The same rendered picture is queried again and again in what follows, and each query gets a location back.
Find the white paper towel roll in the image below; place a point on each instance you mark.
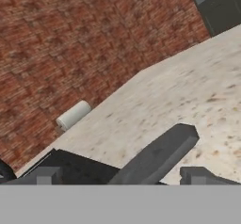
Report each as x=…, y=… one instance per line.
x=74, y=115

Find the dark grey long block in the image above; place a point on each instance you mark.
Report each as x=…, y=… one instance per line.
x=160, y=155

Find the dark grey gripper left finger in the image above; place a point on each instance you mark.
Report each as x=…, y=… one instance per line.
x=44, y=174

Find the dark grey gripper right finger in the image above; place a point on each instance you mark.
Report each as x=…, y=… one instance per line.
x=200, y=174

